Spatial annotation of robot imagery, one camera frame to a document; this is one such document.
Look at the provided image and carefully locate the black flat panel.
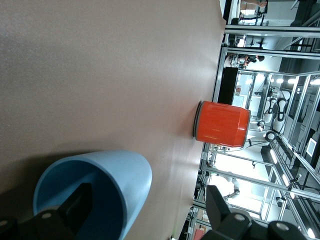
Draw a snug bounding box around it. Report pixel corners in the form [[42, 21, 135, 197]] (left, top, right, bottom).
[[216, 66, 239, 105]]

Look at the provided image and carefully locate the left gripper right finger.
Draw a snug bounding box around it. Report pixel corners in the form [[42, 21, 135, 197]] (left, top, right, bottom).
[[204, 184, 311, 240]]

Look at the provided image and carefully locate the brown table cloth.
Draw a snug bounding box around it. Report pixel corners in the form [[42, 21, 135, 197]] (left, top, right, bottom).
[[0, 0, 227, 240]]

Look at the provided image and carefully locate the background white robot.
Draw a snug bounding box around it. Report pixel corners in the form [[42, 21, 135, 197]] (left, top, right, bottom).
[[257, 86, 292, 143]]

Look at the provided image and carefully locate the aluminium cell frame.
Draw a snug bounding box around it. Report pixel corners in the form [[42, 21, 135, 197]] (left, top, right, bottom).
[[193, 24, 320, 240]]

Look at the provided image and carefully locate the orange can grey lid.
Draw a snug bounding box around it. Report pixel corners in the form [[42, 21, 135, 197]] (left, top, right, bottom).
[[192, 100, 252, 148]]

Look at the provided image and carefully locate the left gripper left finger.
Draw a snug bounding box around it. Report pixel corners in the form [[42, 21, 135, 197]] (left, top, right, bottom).
[[0, 182, 94, 240]]

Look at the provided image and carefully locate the light blue plastic cup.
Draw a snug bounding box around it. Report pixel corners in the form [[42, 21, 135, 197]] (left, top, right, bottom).
[[32, 149, 153, 240]]

